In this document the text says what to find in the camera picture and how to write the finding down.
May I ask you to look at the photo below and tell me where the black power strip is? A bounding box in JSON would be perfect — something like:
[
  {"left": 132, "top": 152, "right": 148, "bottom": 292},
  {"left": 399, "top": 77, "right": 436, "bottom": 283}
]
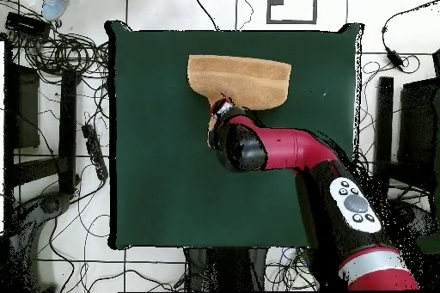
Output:
[{"left": 81, "top": 123, "right": 109, "bottom": 182}]

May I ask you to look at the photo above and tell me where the thick black cable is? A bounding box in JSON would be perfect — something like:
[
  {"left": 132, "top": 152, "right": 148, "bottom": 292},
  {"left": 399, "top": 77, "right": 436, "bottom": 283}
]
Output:
[{"left": 182, "top": 0, "right": 220, "bottom": 32}]

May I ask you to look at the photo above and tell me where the dark green table cloth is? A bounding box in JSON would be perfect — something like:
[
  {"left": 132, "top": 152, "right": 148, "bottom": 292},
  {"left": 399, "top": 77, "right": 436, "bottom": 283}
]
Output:
[{"left": 104, "top": 20, "right": 364, "bottom": 252}]

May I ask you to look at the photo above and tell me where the thin black cable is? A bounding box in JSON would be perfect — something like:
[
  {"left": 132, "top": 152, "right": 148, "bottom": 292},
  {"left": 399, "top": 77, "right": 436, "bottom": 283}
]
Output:
[{"left": 238, "top": 0, "right": 254, "bottom": 31}]

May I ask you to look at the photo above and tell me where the tan terry towel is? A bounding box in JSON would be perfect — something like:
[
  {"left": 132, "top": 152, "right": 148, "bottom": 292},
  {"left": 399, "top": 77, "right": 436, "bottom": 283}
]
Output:
[{"left": 186, "top": 53, "right": 292, "bottom": 150}]

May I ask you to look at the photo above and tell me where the light blue shoe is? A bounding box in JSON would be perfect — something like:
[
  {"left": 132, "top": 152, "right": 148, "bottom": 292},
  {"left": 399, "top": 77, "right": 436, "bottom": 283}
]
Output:
[{"left": 40, "top": 0, "right": 76, "bottom": 21}]

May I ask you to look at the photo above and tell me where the grey stand base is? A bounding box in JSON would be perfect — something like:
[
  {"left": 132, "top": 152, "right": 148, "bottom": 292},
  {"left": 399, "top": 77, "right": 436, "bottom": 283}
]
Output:
[{"left": 6, "top": 191, "right": 71, "bottom": 292}]

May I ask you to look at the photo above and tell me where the black rectangular box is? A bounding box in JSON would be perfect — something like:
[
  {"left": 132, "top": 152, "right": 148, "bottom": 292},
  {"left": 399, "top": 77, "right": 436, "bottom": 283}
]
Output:
[{"left": 4, "top": 11, "right": 52, "bottom": 39}]

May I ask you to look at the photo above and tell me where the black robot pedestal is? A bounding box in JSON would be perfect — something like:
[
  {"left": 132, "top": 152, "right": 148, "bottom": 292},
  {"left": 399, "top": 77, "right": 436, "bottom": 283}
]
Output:
[{"left": 185, "top": 247, "right": 269, "bottom": 292}]

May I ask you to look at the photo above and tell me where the black power adapter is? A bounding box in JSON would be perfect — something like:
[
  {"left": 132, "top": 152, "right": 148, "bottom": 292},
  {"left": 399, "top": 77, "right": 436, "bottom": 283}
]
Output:
[{"left": 385, "top": 48, "right": 405, "bottom": 72}]

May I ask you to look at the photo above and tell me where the black adapter cable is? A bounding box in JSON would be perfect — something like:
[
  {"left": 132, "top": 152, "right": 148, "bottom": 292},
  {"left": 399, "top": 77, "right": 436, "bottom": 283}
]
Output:
[{"left": 380, "top": 0, "right": 440, "bottom": 53}]

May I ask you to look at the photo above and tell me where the dark green fabric bundle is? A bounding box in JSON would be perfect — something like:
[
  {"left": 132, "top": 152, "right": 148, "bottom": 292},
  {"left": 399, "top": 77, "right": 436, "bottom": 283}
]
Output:
[{"left": 417, "top": 234, "right": 440, "bottom": 255}]

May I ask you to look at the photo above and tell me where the grey square floor frame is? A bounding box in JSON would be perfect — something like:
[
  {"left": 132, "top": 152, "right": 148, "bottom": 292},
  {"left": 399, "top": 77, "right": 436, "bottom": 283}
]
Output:
[{"left": 266, "top": 0, "right": 318, "bottom": 25}]

